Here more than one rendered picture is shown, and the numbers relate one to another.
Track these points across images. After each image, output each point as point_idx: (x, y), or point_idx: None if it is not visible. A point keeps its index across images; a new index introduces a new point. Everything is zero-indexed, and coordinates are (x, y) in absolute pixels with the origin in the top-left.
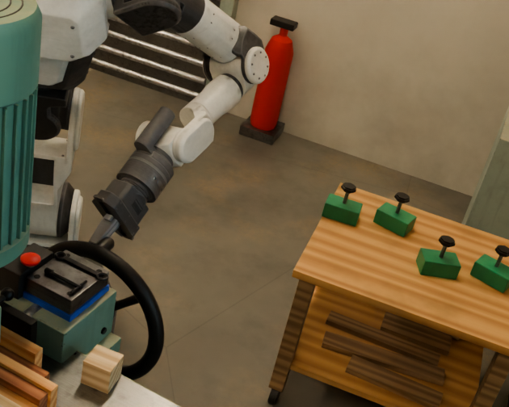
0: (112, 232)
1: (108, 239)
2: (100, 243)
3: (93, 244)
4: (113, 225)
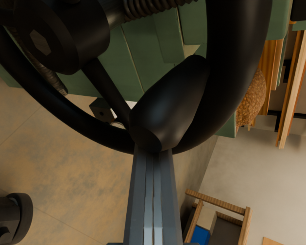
0: (139, 194)
1: (184, 118)
2: (200, 98)
3: (262, 49)
4: (172, 219)
